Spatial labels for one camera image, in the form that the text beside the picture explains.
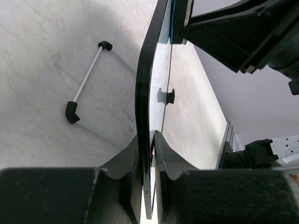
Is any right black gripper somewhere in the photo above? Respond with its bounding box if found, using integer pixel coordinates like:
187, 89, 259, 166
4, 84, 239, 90
182, 0, 299, 95

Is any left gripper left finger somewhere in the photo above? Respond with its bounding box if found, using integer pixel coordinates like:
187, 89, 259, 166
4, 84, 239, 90
0, 138, 140, 224

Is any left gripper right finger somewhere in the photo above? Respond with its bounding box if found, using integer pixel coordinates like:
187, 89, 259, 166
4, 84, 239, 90
154, 132, 299, 224

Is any black framed whiteboard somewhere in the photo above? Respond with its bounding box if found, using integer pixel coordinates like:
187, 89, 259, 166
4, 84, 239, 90
135, 0, 194, 220

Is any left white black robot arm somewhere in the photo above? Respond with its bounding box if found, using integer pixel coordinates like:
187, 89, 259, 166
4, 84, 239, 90
0, 132, 299, 224

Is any aluminium front rail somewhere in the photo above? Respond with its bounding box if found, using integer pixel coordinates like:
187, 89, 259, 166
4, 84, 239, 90
215, 119, 244, 169

